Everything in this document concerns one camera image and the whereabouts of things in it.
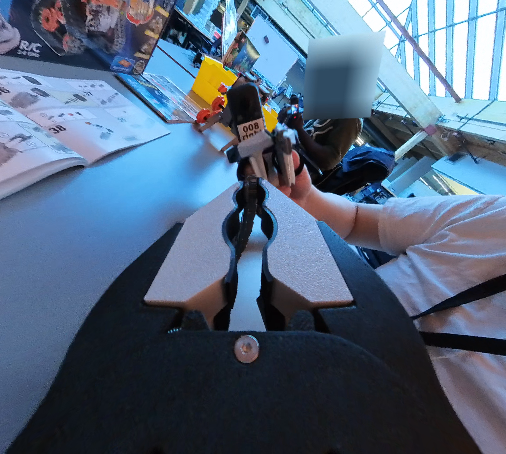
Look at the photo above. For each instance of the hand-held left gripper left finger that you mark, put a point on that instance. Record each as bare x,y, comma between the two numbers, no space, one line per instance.
189,264

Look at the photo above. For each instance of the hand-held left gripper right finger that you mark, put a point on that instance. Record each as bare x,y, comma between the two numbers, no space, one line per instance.
308,264

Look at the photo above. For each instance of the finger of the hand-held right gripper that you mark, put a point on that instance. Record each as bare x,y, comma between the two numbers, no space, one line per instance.
286,135
253,147

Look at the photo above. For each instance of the person's right forearm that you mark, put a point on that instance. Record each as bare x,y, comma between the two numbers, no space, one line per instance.
344,212

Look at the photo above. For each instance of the grey desk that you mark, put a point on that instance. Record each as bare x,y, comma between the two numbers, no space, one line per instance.
99,224

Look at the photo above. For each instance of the person's right hand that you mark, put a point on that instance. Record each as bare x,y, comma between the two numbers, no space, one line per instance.
300,185

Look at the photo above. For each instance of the grey orange toy robot chassis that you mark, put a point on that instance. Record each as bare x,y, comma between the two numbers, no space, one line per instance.
215,109

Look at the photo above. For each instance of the yellow plastic bin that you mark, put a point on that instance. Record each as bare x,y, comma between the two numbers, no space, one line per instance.
209,74

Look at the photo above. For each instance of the dark blue bag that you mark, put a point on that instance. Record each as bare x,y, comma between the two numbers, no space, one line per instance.
367,165

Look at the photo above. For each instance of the dark flower set box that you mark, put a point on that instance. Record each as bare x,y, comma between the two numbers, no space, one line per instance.
243,52

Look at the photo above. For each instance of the blue printed leaflet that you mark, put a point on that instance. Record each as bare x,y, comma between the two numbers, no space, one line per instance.
158,98

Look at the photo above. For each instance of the cardboard sheet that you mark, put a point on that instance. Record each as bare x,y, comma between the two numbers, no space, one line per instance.
229,7

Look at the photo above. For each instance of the thin red rod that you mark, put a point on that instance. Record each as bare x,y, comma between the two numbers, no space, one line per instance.
403,26

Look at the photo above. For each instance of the open instruction booklet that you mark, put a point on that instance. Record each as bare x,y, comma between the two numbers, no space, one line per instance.
59,125

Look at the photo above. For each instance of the blue robot kit box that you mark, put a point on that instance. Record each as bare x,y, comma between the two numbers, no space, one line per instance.
99,7

